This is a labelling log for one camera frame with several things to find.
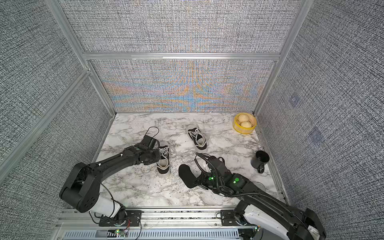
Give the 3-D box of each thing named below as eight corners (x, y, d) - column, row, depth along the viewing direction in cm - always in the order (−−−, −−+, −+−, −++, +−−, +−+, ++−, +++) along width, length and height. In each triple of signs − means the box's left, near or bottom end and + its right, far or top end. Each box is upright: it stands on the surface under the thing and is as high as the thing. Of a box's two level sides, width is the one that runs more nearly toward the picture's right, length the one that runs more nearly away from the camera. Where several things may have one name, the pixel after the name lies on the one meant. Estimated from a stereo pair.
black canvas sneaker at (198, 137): (198, 153, 98) (199, 148, 93) (187, 133, 108) (187, 127, 103) (209, 149, 100) (210, 144, 95) (196, 129, 110) (197, 123, 105)
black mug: (247, 168, 93) (252, 161, 85) (253, 156, 98) (258, 148, 90) (258, 175, 90) (265, 168, 82) (264, 162, 95) (270, 154, 88)
